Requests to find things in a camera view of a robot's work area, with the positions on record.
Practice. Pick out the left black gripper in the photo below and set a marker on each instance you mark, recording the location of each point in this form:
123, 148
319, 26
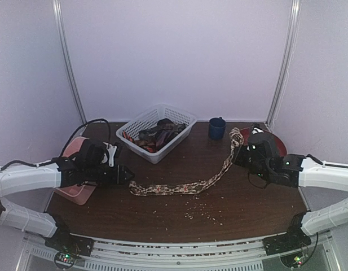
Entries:
120, 175

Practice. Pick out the paisley patterned tie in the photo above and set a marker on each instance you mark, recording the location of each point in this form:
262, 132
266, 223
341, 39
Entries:
192, 187

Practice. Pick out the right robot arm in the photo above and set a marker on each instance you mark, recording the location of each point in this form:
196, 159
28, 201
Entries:
260, 155

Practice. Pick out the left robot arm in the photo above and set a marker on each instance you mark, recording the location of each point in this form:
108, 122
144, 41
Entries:
90, 162

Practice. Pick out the dark ties in basket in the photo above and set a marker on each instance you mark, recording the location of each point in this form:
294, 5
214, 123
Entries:
154, 139

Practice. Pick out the white perforated plastic basket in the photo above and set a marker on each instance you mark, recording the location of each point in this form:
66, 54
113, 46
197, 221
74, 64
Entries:
148, 119

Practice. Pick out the dark blue mug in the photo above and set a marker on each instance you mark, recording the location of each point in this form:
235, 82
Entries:
217, 127

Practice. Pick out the red round plate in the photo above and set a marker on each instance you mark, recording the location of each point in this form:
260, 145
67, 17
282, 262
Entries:
245, 132

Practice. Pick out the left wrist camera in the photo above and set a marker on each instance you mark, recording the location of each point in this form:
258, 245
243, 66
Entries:
111, 151

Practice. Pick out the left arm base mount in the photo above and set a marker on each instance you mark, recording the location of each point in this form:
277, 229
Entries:
72, 244

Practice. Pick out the aluminium front rail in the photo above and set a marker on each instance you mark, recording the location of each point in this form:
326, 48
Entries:
240, 254

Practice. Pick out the left frame post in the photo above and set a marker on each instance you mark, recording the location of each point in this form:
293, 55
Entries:
56, 4

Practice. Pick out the frame post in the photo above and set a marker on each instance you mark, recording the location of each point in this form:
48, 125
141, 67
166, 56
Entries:
285, 63
56, 4

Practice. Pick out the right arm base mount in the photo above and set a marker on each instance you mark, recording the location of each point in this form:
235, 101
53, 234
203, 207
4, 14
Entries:
284, 243

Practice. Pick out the right frame post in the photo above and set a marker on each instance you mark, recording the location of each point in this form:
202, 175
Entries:
285, 63

